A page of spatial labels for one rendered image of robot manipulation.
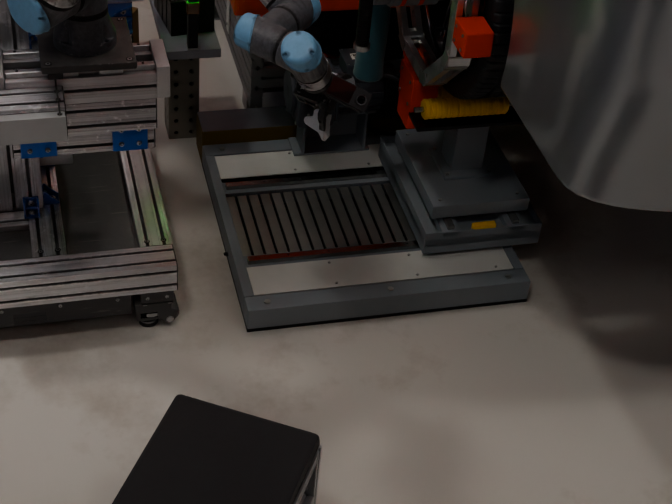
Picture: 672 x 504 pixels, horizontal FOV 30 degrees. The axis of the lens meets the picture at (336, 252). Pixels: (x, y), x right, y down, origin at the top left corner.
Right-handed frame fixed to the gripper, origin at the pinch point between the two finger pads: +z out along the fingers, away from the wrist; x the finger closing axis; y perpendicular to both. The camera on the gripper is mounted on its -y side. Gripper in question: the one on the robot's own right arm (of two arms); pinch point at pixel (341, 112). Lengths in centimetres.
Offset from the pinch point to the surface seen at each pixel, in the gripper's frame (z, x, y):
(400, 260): 91, 11, -5
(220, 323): 71, 51, 29
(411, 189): 101, -12, 4
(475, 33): 25.7, -37.8, -12.8
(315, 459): 12, 72, -27
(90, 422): 40, 89, 37
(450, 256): 97, 3, -17
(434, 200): 88, -9, -7
